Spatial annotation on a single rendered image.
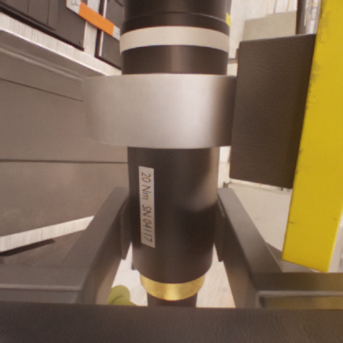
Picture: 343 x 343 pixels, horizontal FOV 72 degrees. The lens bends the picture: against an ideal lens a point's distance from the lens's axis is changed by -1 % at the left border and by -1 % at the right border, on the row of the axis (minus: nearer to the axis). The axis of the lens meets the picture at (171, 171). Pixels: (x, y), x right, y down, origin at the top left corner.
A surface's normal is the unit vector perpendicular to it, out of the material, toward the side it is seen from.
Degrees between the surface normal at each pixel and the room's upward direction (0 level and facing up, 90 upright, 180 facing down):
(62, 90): 0
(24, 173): 0
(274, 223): 90
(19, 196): 0
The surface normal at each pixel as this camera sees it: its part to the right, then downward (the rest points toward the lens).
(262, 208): -0.50, 0.02
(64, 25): 0.85, 0.15
